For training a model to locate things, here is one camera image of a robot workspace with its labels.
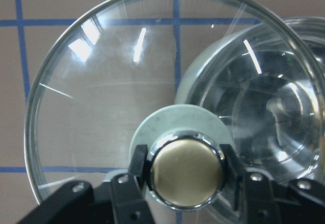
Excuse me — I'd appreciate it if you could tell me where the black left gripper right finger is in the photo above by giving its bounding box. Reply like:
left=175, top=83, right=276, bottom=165
left=220, top=144, right=324, bottom=223

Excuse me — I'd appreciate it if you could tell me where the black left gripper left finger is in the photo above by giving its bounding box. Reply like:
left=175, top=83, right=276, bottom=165
left=20, top=145, right=155, bottom=223

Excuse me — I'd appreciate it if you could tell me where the glass pot lid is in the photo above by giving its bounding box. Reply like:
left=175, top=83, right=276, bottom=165
left=24, top=0, right=324, bottom=223

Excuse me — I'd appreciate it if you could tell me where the pale green electric pot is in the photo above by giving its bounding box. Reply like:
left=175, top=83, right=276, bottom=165
left=175, top=23, right=324, bottom=183

